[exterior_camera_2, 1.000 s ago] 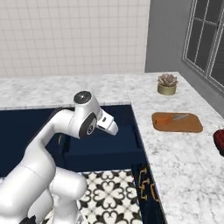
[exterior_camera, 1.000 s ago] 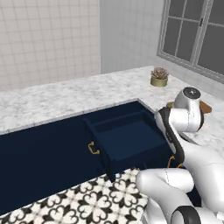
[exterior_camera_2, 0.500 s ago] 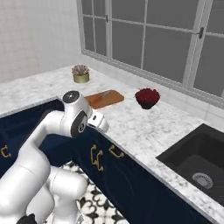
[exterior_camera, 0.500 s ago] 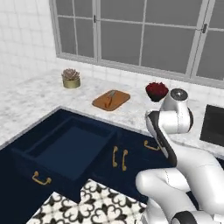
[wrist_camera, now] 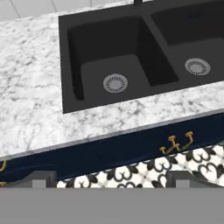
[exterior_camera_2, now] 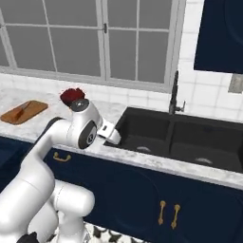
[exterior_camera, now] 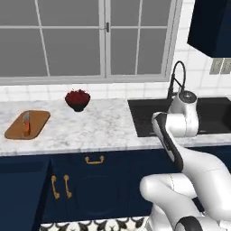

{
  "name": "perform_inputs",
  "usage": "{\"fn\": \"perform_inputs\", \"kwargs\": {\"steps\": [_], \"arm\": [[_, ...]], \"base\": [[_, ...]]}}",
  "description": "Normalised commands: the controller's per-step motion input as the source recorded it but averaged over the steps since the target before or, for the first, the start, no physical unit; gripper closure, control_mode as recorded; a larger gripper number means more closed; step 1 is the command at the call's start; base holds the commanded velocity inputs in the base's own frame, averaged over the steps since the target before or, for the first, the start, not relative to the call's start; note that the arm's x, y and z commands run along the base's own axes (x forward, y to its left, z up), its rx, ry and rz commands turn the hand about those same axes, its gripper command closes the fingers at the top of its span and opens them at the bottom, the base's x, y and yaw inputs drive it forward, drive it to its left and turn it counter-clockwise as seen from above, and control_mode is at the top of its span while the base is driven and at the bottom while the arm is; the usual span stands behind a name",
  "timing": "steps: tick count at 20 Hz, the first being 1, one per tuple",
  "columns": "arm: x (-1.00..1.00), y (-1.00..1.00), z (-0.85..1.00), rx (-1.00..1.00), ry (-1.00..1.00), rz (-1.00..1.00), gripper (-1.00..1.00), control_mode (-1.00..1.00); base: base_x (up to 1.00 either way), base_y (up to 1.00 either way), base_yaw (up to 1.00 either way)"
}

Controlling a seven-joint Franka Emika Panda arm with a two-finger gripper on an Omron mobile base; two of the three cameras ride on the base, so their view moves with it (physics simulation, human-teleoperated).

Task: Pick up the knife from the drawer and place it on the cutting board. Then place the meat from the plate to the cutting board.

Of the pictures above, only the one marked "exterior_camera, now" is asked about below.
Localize narrow navy cupboard door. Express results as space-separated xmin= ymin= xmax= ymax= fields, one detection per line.
xmin=41 ymin=171 xmax=65 ymax=224

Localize brass cupboard door handle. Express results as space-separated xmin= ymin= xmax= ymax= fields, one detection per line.
xmin=51 ymin=175 xmax=60 ymax=200
xmin=63 ymin=174 xmax=73 ymax=199

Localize navy wall cupboard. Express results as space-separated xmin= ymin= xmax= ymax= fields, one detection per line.
xmin=187 ymin=0 xmax=231 ymax=59

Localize brown wooden cutting board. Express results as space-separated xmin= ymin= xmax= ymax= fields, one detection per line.
xmin=4 ymin=109 xmax=51 ymax=141

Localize wide navy cupboard door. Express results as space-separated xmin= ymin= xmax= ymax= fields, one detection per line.
xmin=61 ymin=171 xmax=132 ymax=222

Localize navy drawer front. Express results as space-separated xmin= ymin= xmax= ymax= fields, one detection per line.
xmin=49 ymin=151 xmax=134 ymax=173

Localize grey wall socket plate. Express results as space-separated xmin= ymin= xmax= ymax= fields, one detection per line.
xmin=209 ymin=58 xmax=224 ymax=75
xmin=220 ymin=58 xmax=231 ymax=75

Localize navy pulled-out drawer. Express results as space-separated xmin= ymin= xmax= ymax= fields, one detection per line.
xmin=0 ymin=154 xmax=51 ymax=231

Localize brass drawer handle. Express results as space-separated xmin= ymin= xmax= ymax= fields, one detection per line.
xmin=84 ymin=155 xmax=106 ymax=165

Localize orange-handled knife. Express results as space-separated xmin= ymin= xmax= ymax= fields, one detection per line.
xmin=23 ymin=111 xmax=32 ymax=137

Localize grey framed window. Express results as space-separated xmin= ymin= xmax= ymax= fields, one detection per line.
xmin=0 ymin=0 xmax=183 ymax=87

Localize black curved tap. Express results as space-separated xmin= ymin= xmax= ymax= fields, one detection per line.
xmin=167 ymin=60 xmax=188 ymax=102

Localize dark bowl of red fruit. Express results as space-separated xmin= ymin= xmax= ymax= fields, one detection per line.
xmin=64 ymin=88 xmax=91 ymax=113

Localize navy cupboard under sink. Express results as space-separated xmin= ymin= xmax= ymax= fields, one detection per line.
xmin=131 ymin=145 xmax=231 ymax=217

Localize black sink basin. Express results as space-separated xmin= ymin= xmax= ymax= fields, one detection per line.
xmin=127 ymin=97 xmax=231 ymax=138

